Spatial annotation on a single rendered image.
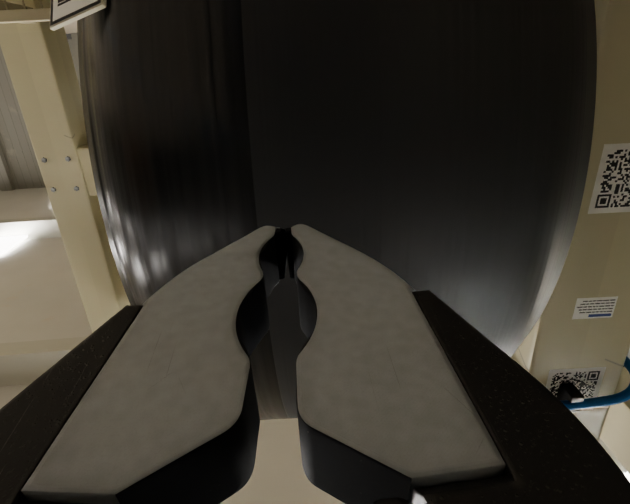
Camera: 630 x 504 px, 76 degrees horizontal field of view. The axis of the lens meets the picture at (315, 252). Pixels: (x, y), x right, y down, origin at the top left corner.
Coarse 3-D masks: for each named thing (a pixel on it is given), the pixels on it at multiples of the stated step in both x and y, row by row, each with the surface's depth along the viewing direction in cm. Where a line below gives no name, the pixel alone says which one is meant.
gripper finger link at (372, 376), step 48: (288, 240) 11; (336, 240) 10; (336, 288) 9; (384, 288) 9; (336, 336) 7; (384, 336) 7; (432, 336) 7; (336, 384) 6; (384, 384) 6; (432, 384) 6; (336, 432) 6; (384, 432) 6; (432, 432) 6; (480, 432) 6; (336, 480) 6; (384, 480) 5; (432, 480) 5
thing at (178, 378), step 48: (240, 240) 11; (192, 288) 9; (240, 288) 9; (144, 336) 8; (192, 336) 8; (240, 336) 8; (96, 384) 7; (144, 384) 7; (192, 384) 7; (240, 384) 6; (96, 432) 6; (144, 432) 6; (192, 432) 6; (240, 432) 6; (48, 480) 5; (96, 480) 5; (144, 480) 5; (192, 480) 6; (240, 480) 6
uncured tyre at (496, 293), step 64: (128, 0) 20; (192, 0) 19; (256, 0) 19; (320, 0) 19; (384, 0) 19; (448, 0) 19; (512, 0) 19; (576, 0) 21; (128, 64) 20; (192, 64) 19; (256, 64) 19; (320, 64) 19; (384, 64) 19; (448, 64) 20; (512, 64) 20; (576, 64) 21; (128, 128) 20; (192, 128) 20; (256, 128) 20; (320, 128) 20; (384, 128) 20; (448, 128) 20; (512, 128) 20; (576, 128) 22; (128, 192) 22; (192, 192) 21; (256, 192) 21; (320, 192) 21; (384, 192) 21; (448, 192) 21; (512, 192) 21; (576, 192) 24; (128, 256) 24; (192, 256) 22; (384, 256) 22; (448, 256) 22; (512, 256) 22; (512, 320) 25; (256, 384) 28
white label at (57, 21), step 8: (56, 0) 21; (64, 0) 21; (72, 0) 21; (80, 0) 21; (88, 0) 20; (96, 0) 20; (104, 0) 20; (56, 8) 21; (64, 8) 21; (72, 8) 21; (80, 8) 21; (88, 8) 20; (96, 8) 20; (56, 16) 21; (64, 16) 21; (72, 16) 21; (80, 16) 21; (56, 24) 21; (64, 24) 21
